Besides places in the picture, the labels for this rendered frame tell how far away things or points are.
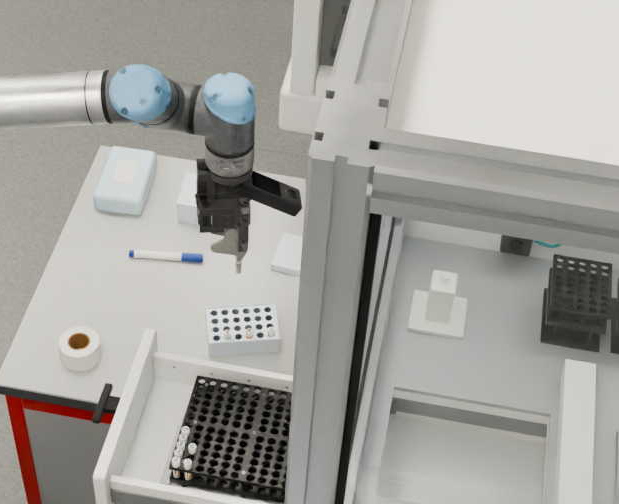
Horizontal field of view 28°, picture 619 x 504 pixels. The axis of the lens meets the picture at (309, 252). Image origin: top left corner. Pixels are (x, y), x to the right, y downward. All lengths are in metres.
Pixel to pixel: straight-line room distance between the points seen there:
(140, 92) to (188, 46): 2.37
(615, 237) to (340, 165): 0.17
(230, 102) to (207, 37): 2.31
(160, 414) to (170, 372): 0.07
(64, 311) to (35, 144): 1.52
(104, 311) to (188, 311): 0.15
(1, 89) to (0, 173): 1.89
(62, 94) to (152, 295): 0.64
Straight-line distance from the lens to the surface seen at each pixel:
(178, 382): 2.08
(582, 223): 0.76
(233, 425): 1.98
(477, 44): 0.88
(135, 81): 1.72
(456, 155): 0.76
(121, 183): 2.45
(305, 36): 2.40
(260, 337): 2.21
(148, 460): 1.99
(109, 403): 1.97
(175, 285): 2.32
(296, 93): 2.49
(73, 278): 2.34
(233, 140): 1.86
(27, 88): 1.79
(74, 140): 3.76
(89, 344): 2.18
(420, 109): 0.82
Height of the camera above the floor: 2.49
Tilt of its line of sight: 47 degrees down
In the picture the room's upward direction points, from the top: 4 degrees clockwise
